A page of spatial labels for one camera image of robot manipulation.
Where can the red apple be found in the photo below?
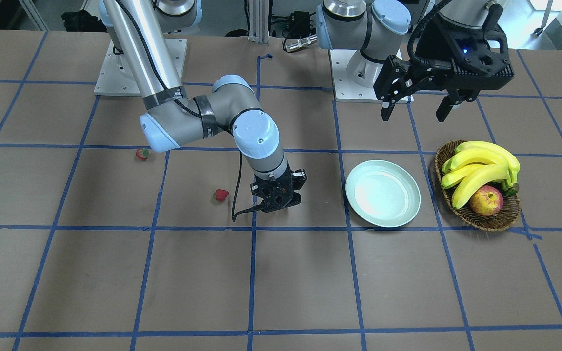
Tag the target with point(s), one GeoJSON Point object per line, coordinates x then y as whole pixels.
{"type": "Point", "coordinates": [486, 201]}

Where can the light green plate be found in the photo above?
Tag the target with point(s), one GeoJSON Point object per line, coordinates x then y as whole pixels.
{"type": "Point", "coordinates": [383, 193]}

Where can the wicker basket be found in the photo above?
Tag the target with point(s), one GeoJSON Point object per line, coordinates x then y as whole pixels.
{"type": "Point", "coordinates": [504, 219]}

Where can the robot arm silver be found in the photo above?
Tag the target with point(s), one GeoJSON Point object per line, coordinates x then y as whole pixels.
{"type": "Point", "coordinates": [171, 119]}
{"type": "Point", "coordinates": [377, 29]}

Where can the yellow banana bunch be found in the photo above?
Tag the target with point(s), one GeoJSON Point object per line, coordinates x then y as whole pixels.
{"type": "Point", "coordinates": [475, 164]}

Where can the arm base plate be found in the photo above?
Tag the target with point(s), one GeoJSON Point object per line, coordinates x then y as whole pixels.
{"type": "Point", "coordinates": [116, 79]}
{"type": "Point", "coordinates": [353, 76]}

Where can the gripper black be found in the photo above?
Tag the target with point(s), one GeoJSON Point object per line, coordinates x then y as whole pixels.
{"type": "Point", "coordinates": [432, 48]}
{"type": "Point", "coordinates": [300, 178]}

